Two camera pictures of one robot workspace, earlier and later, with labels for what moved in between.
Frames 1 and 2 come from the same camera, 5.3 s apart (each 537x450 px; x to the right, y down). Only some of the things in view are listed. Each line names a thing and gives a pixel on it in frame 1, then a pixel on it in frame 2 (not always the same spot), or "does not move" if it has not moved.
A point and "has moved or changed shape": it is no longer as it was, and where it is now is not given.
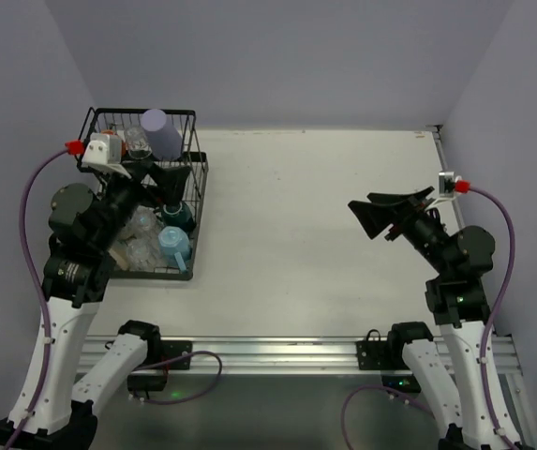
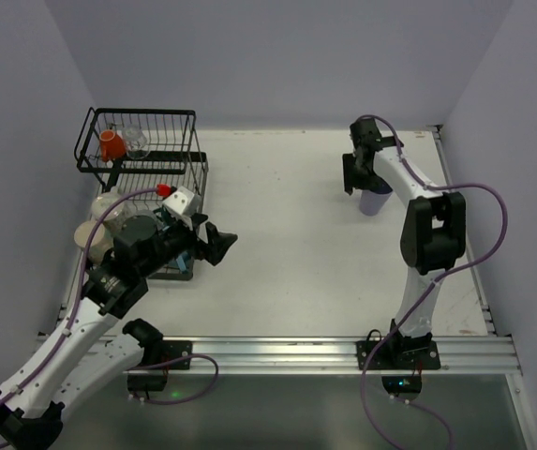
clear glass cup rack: x=137 y=142 does not move
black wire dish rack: x=152 y=165 does not move
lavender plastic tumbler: x=165 y=137 has moved or changed shape
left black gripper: x=141 y=177 -> x=201 y=238
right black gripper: x=402 y=219 -> x=359 y=170
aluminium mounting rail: x=270 y=356 does not move
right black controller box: x=403 y=382 does not move
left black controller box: x=148 y=382 does not move
